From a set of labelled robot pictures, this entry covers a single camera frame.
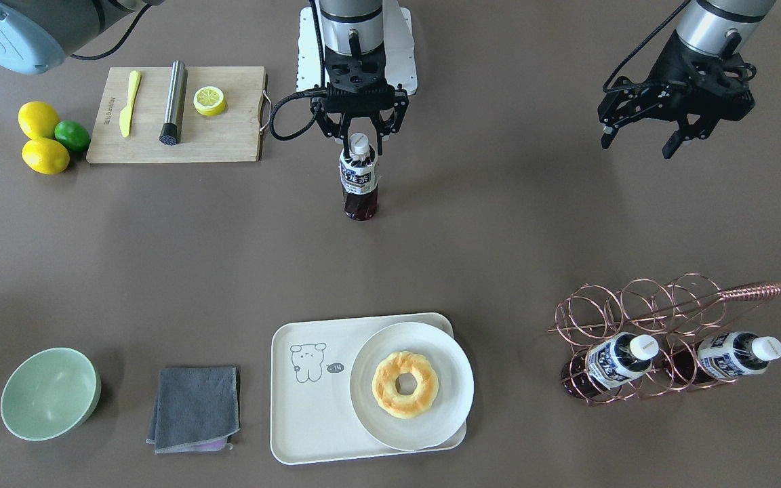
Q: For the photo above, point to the upper yellow lemon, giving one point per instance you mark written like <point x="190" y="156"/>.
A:
<point x="38" y="120"/>

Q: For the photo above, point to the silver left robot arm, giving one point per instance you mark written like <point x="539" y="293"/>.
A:
<point x="704" y="26"/>

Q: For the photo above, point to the green lime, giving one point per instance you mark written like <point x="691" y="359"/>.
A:
<point x="73" y="135"/>

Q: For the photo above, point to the pale green bowl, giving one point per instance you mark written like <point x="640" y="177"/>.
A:
<point x="50" y="394"/>

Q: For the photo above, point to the lower yellow lemon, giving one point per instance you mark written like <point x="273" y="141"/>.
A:
<point x="46" y="156"/>

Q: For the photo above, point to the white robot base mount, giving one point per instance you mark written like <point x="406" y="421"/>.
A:
<point x="398" y="41"/>

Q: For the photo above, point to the tea bottle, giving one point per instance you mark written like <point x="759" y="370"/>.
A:
<point x="359" y="178"/>
<point x="606" y="367"/>
<point x="723" y="357"/>

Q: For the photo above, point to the half lemon slice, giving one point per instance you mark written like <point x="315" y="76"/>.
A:
<point x="209" y="101"/>

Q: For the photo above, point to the wooden cutting board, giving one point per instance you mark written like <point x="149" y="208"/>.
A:
<point x="231" y="137"/>

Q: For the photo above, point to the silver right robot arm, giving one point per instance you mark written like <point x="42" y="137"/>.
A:
<point x="356" y="57"/>

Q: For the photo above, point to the cream tray with bunny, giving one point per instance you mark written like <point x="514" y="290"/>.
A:
<point x="312" y="419"/>

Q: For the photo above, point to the white round plate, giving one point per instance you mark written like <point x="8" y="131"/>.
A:
<point x="455" y="387"/>

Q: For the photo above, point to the grey folded cloth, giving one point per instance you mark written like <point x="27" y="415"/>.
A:
<point x="196" y="409"/>

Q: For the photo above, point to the yellow lemon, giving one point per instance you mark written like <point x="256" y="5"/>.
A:
<point x="38" y="120"/>
<point x="46" y="156"/>

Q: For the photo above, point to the glazed donut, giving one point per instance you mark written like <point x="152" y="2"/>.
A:
<point x="384" y="385"/>

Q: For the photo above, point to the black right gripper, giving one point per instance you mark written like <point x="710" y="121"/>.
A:
<point x="323" y="118"/>

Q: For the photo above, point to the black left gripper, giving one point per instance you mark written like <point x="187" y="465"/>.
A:
<point x="670" y="68"/>

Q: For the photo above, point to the copper wire bottle rack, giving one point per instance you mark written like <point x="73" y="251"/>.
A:
<point x="681" y="312"/>

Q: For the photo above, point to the yellow plastic knife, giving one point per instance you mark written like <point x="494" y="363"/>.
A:
<point x="125" y="117"/>

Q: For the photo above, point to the steel cylindrical muddler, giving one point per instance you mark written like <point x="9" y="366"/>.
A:
<point x="171" y="130"/>

